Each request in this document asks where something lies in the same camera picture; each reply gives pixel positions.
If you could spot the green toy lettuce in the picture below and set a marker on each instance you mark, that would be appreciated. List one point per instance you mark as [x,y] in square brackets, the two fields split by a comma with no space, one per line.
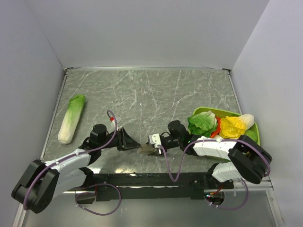
[203,124]

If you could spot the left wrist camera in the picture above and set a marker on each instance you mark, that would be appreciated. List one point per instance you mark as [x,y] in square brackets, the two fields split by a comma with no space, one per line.
[115,120]

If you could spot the green plastic basket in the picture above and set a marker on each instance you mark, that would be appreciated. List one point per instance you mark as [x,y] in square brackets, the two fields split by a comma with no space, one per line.
[223,113]

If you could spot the black base frame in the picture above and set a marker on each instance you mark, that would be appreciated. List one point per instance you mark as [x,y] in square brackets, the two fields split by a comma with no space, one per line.
[153,186]

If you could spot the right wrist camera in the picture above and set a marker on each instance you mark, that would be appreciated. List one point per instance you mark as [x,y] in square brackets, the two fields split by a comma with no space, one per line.
[154,140]

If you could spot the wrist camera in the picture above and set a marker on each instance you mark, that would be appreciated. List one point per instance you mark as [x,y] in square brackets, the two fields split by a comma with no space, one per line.
[115,120]
[154,140]

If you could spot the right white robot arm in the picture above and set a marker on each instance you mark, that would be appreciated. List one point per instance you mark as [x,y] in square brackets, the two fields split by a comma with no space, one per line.
[246,159]

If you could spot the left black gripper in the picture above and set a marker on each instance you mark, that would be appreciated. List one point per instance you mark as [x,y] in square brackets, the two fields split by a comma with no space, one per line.
[125,141]

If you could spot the red toy pepper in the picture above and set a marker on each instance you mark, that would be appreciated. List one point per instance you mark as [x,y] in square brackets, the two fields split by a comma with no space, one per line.
[218,128]

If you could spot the beige remote control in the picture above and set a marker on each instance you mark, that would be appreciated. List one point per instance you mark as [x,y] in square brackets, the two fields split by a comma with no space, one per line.
[144,149]

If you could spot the yellow toy cabbage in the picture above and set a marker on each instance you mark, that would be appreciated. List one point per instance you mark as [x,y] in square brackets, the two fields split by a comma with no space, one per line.
[232,127]

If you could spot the round green toy vegetable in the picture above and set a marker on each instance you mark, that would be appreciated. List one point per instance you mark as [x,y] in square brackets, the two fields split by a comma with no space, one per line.
[252,135]

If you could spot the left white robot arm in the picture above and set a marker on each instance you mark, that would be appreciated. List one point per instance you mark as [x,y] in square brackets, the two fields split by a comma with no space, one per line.
[43,181]

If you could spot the long napa cabbage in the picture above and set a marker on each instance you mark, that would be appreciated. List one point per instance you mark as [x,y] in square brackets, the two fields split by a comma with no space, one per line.
[71,119]

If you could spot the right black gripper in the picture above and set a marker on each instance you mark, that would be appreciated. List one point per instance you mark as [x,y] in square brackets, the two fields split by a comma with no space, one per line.
[155,153]

